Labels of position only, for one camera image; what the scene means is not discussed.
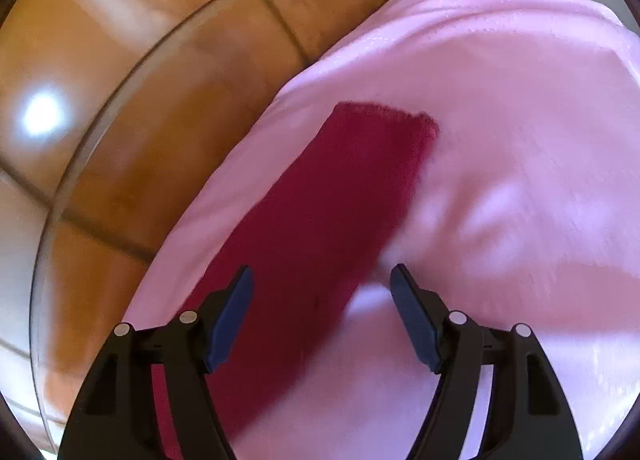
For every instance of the pink blanket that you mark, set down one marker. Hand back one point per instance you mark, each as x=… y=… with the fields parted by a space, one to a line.
x=500 y=139

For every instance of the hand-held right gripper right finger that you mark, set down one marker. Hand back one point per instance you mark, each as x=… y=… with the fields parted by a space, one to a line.
x=415 y=320

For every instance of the dark red garment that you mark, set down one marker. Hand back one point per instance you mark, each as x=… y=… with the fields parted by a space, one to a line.
x=325 y=200

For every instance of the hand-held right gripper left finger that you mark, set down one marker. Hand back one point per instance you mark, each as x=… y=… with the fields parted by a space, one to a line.
x=231 y=320

